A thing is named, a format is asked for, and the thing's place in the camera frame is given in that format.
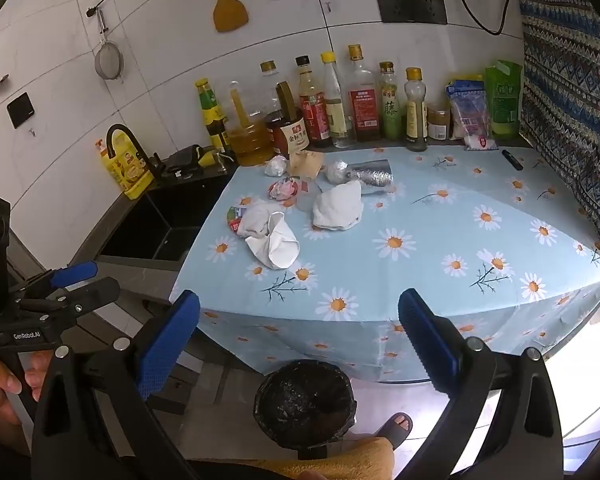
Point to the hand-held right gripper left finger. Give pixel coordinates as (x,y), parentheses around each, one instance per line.
(172,332)

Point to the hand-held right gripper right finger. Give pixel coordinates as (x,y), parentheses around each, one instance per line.
(425,342)

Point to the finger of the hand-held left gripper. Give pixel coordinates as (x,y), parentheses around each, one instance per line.
(97,292)
(77,272)

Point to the colourful snack packet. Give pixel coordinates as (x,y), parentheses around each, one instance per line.
(234,219)

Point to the black bin with bag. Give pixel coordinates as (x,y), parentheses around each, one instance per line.
(305,400)

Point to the white tissue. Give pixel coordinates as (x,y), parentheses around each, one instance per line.
(337,207)
(255,222)

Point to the grey kitchen cabinet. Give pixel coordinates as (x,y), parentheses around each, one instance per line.
(180,390)

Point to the daisy print blue tablecloth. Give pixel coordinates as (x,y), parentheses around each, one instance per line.
(430,270)

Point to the black kitchen sink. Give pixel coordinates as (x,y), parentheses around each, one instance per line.
(150,225)

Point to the person's sandalled foot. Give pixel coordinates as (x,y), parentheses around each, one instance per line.
(395,427)

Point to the yellow dish soap bottle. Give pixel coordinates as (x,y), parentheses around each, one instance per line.
(127,172)

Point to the black faucet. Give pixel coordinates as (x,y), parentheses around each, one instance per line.
(111,145)

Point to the person's yellow trouser leg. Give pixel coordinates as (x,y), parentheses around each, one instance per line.
(350,460)

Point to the silver foil wrapper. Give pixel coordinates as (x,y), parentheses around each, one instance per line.
(375,177)

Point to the yellow sponge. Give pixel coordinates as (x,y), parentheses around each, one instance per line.
(209,156)

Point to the pink crumpled wrapper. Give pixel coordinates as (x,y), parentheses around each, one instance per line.
(282,190)

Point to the foil ball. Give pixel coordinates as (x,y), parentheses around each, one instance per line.
(337,171)

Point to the crumpled white paper ball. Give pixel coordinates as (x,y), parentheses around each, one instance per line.
(276,166)

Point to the large cooking oil bottle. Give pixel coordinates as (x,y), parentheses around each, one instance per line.
(247,145)

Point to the green bottle yellow cap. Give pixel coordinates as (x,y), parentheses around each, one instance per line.
(211,110)

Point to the metal mesh strainer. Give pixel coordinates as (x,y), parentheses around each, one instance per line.
(109,62)

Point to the brown paper piece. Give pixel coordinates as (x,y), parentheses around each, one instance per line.
(306,164)

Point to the small glass jar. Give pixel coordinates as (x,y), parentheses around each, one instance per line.
(437,125)

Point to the slim clear bottle yellow cap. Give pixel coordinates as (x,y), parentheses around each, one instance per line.
(416,120)

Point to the brown sauce jar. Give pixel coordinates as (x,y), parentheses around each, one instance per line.
(292,137)

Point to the green oil bottle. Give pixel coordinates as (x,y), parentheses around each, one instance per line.
(391,115)

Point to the blue and white bag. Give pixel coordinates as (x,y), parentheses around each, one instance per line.
(467,110)

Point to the dark sauce bottle gold cap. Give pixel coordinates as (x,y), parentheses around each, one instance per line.
(364,110)

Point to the green pouch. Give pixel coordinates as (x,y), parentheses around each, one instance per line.
(502,105)

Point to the black capped red label bottle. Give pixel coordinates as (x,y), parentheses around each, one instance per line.
(312,115)

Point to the clear bottle gold cap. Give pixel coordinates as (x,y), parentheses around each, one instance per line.
(270,85)

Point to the blue patterned curtain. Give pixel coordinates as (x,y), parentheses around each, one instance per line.
(565,85)

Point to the black wall switch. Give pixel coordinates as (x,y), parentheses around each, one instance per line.
(20,109)

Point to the black wall socket panel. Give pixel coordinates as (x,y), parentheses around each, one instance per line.
(410,7)

